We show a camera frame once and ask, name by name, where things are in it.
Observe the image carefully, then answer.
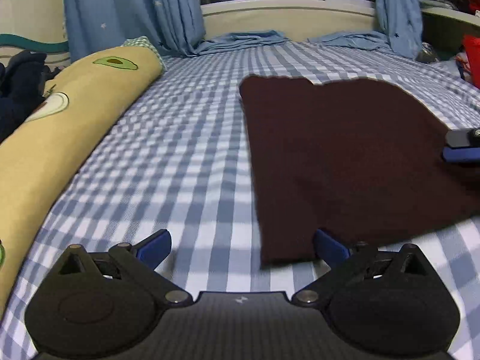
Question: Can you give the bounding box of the maroon vintage sweatshirt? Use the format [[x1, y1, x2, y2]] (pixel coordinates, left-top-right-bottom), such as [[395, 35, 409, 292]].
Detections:
[[239, 76, 479, 264]]

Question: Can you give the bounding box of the dark navy clothes pile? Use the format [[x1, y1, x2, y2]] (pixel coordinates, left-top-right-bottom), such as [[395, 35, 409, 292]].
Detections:
[[0, 50, 60, 141]]

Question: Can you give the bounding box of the blue checkered bed sheet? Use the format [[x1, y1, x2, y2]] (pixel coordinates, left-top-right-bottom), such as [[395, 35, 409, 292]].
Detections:
[[1, 41, 479, 359]]

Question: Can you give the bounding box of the red shopping bag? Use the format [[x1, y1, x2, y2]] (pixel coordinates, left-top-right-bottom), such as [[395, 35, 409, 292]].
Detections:
[[455, 35, 480, 88]]

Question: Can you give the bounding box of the right blue star curtain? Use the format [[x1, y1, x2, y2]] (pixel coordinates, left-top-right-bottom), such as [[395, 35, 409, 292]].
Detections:
[[307, 0, 423, 59]]

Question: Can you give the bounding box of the blue star curtain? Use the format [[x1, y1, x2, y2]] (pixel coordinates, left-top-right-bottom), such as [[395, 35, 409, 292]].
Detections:
[[64, 0, 287, 60], [307, 0, 423, 59]]

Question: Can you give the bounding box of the yellow avocado print quilt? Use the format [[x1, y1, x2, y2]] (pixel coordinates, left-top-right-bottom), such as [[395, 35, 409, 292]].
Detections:
[[1, 46, 165, 309]]

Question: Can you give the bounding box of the teal trimmed headboard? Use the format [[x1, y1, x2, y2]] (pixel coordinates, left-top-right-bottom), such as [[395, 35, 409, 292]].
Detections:
[[0, 33, 71, 68]]

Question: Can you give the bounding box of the left blue star curtain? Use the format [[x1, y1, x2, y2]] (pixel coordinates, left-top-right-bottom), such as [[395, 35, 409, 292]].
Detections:
[[64, 0, 287, 60]]

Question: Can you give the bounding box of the white wall shelf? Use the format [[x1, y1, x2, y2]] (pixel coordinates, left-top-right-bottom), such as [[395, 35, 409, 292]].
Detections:
[[419, 0, 479, 59]]

